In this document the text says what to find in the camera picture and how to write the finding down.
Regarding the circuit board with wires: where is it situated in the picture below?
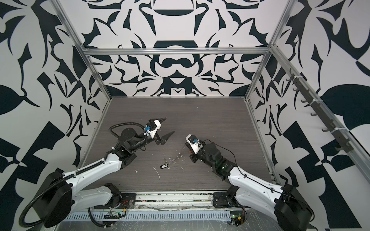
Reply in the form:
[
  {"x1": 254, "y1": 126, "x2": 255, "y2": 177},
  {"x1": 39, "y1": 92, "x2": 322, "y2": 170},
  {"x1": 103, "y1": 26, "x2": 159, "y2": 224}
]
[
  {"x1": 229, "y1": 210, "x2": 248, "y2": 227},
  {"x1": 104, "y1": 209, "x2": 127, "y2": 219}
]

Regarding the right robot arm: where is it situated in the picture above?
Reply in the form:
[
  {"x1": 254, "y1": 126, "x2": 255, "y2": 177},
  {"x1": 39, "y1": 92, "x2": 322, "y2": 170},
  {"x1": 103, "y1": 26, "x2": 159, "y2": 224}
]
[{"x1": 186, "y1": 140, "x2": 315, "y2": 231}]

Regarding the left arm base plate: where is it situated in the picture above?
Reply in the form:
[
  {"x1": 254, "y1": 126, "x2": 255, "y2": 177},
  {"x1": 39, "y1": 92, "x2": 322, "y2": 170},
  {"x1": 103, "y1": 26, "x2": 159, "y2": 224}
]
[{"x1": 93, "y1": 193, "x2": 136, "y2": 209}]

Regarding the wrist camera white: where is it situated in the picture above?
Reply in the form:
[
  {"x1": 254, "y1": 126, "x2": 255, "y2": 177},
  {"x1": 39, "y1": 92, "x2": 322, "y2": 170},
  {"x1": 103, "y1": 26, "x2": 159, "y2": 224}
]
[
  {"x1": 186, "y1": 134, "x2": 199, "y2": 143},
  {"x1": 144, "y1": 119, "x2": 161, "y2": 139}
]

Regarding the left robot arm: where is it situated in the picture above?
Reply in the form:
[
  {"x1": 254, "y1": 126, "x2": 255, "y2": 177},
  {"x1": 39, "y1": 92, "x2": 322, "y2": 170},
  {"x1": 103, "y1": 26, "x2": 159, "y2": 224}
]
[{"x1": 18, "y1": 118, "x2": 174, "y2": 228}]

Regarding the right circuit board with wires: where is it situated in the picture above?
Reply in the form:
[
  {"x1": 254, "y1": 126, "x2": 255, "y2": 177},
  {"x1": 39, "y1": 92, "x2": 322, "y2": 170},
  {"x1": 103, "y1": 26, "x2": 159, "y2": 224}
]
[{"x1": 229, "y1": 210, "x2": 248, "y2": 227}]

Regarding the wall hook rail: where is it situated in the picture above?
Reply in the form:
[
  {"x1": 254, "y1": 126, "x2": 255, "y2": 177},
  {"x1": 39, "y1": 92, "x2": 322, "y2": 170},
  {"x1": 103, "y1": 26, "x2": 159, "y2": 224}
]
[{"x1": 287, "y1": 73, "x2": 354, "y2": 153}]

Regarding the left circuit board with wires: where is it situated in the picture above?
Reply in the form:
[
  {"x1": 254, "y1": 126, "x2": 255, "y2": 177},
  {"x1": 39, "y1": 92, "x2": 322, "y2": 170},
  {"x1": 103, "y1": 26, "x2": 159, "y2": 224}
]
[{"x1": 104, "y1": 209, "x2": 127, "y2": 219}]

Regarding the black corrugated cable hose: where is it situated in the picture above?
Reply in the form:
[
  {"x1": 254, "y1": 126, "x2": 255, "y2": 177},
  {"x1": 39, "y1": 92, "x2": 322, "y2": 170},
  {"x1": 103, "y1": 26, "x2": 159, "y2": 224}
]
[{"x1": 18, "y1": 122, "x2": 145, "y2": 229}]

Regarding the perforated metal ring plate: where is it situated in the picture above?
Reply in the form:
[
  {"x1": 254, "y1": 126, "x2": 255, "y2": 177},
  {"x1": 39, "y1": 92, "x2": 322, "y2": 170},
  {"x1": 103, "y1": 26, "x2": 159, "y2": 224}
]
[{"x1": 171, "y1": 150, "x2": 187, "y2": 164}]

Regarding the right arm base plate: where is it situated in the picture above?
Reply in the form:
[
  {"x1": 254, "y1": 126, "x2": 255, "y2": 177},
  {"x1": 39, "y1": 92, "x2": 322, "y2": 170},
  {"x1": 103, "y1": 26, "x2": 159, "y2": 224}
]
[{"x1": 213, "y1": 192, "x2": 240, "y2": 208}]

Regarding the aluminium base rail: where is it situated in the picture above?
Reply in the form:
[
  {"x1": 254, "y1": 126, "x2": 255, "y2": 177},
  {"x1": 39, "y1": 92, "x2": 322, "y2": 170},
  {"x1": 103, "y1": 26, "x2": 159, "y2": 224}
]
[{"x1": 50, "y1": 190, "x2": 297, "y2": 213}]

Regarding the horizontal aluminium frame bar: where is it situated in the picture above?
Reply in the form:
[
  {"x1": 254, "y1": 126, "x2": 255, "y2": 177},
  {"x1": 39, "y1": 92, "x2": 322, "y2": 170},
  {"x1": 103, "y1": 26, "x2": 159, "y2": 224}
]
[{"x1": 82, "y1": 47, "x2": 268, "y2": 55}]

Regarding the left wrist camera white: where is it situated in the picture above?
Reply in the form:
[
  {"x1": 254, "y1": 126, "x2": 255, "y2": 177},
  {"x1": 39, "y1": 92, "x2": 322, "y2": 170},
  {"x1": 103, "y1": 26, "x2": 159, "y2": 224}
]
[{"x1": 144, "y1": 119, "x2": 161, "y2": 139}]

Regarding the white slotted cable duct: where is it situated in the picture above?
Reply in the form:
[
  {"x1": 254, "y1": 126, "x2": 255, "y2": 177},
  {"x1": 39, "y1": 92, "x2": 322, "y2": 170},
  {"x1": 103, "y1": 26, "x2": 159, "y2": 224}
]
[{"x1": 57, "y1": 211, "x2": 232, "y2": 222}]

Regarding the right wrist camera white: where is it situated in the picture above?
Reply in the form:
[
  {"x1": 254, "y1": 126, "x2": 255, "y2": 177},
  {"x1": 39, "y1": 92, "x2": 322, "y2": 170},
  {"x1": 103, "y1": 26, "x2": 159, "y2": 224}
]
[{"x1": 186, "y1": 134, "x2": 199, "y2": 143}]

